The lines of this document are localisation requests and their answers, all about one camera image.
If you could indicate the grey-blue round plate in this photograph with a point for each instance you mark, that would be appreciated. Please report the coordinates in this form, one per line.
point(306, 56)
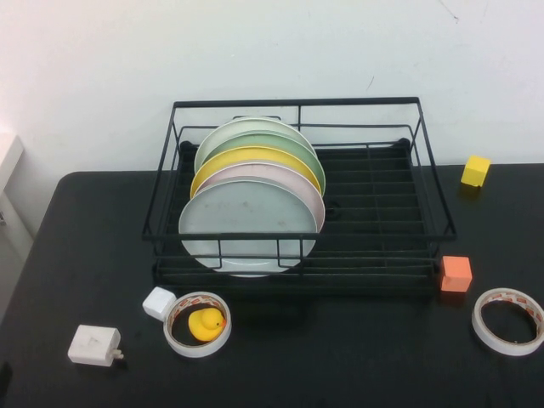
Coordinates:
point(246, 212)

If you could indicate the pink round plate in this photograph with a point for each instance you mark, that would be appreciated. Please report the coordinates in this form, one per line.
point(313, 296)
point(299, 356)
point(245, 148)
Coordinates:
point(272, 172)

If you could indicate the yellow round plate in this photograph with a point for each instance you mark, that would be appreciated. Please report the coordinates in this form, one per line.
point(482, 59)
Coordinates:
point(229, 159)

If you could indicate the pale green round plate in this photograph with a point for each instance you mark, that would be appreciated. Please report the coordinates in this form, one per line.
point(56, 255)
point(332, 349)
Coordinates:
point(221, 132)

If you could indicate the yellow rubber duck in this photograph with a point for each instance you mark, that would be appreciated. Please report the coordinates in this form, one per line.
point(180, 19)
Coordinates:
point(203, 325)

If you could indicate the small white cube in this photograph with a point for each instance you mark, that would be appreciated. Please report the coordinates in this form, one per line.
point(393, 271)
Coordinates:
point(158, 302)

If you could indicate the white tape roll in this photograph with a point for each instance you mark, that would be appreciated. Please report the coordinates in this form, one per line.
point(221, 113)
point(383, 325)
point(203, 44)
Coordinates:
point(489, 340)
point(191, 349)

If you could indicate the orange cube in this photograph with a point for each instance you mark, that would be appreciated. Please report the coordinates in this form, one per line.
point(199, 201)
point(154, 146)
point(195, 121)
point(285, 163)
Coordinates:
point(455, 274)

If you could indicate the yellow cube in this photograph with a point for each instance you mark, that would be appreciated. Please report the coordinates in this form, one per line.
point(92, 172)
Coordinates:
point(475, 170)

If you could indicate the white power adapter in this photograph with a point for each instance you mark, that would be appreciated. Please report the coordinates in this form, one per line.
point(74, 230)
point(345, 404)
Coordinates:
point(91, 344)

